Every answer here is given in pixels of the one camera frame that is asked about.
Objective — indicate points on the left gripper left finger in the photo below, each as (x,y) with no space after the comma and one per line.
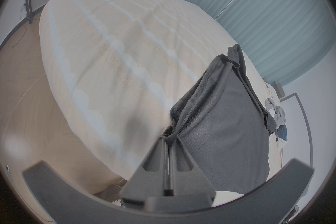
(145,181)

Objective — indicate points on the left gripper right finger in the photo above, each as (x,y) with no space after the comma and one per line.
(191,181)

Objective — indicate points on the black T-shirt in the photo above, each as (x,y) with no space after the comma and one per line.
(225,125)

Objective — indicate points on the pile of clothes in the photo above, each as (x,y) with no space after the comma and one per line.
(279,115)

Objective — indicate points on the bed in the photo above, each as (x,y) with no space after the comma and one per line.
(105,60)

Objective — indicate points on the white printed pillow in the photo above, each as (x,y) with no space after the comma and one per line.
(269,90)

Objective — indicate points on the grey bedside table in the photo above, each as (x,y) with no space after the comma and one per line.
(278,89)

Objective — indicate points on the blue-green curtain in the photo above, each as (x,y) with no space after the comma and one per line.
(275,7)

